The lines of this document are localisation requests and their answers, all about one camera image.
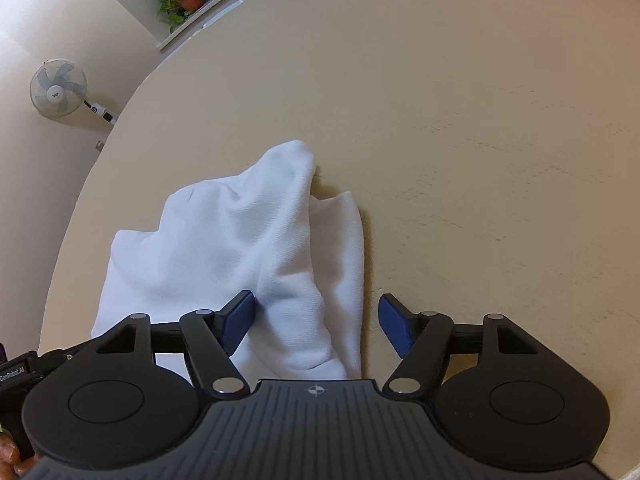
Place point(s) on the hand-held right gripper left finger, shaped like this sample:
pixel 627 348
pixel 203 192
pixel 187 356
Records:
pixel 239 321

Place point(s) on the white window ledge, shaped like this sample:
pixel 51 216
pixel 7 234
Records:
pixel 210 12

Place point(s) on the white small garment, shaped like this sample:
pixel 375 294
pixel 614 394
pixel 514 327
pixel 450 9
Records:
pixel 240 240

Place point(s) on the person's left hand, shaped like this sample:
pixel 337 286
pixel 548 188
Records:
pixel 9 455

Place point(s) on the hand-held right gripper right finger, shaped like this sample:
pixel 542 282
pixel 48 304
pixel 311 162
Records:
pixel 394 327

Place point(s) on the white standing fan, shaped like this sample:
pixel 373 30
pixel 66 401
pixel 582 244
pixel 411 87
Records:
pixel 57 87

